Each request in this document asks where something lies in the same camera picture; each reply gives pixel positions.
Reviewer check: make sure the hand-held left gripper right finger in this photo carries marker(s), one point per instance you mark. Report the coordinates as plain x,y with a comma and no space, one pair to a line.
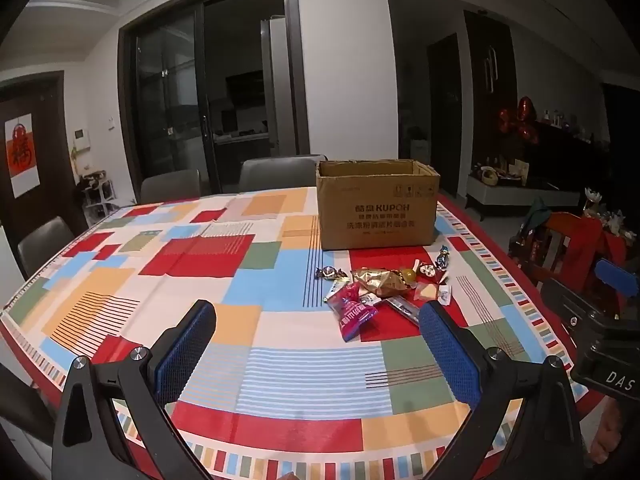
450,355

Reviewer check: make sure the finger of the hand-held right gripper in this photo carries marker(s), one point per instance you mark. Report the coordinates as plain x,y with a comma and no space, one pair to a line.
616,277

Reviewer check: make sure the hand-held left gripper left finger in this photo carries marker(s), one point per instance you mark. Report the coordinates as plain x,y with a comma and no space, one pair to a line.
185,352

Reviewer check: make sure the brown cardboard box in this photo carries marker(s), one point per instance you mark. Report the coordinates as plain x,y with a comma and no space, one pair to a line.
375,215

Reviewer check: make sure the red wooden chair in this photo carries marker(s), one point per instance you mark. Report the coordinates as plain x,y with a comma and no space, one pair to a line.
570,245

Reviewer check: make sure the small white wrapped candy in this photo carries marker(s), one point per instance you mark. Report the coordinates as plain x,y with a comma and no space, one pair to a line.
445,294

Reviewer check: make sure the dark slim stick packet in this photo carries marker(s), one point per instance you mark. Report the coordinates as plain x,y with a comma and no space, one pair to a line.
405,308

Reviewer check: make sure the white flower ornament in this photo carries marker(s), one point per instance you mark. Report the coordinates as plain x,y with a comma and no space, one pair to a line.
592,196

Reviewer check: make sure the amber round wrapped candy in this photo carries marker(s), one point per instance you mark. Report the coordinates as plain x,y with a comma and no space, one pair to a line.
409,275

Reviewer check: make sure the blue silver wrapped candy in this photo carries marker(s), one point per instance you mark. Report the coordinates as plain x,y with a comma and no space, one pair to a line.
442,259

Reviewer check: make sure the colourful patchwork tablecloth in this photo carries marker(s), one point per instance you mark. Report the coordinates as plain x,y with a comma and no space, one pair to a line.
280,370

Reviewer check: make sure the green cloth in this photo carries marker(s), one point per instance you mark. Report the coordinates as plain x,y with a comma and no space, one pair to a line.
540,215

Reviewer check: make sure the crumpled gold foil wrapper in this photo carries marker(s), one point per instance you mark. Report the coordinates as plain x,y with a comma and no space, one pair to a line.
380,282

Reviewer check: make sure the pink snack packet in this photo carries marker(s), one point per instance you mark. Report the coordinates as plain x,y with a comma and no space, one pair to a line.
355,312

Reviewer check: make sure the white low sideboard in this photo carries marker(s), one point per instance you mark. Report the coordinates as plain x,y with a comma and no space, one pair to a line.
520,195

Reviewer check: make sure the slim white pink packet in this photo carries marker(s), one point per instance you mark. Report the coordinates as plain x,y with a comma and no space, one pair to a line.
334,291

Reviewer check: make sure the silver twist-wrapped candy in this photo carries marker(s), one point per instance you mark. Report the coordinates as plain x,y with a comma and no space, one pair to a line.
330,273

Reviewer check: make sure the small cluttered shelf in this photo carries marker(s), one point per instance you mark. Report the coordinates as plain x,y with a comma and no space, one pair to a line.
95,195

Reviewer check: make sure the red foil balloons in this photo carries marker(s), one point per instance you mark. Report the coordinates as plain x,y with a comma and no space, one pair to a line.
520,117

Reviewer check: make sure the wide grey dining chair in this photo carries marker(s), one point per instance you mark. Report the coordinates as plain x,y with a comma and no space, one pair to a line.
280,172

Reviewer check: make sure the tall dark cabinet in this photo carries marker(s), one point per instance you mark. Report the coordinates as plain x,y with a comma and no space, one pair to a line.
490,90

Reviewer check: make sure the dark wooden door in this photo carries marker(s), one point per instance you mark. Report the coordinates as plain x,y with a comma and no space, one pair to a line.
50,160

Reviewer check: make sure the dark interior door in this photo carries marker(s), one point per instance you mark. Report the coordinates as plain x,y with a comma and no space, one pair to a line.
444,110

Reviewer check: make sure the dark sliding glass door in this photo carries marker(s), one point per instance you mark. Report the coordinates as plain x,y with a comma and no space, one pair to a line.
200,85

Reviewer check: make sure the white wall intercom panel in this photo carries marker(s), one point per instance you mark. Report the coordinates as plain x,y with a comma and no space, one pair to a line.
81,140

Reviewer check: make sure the red white wall poster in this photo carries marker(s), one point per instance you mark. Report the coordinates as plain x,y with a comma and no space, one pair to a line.
22,155

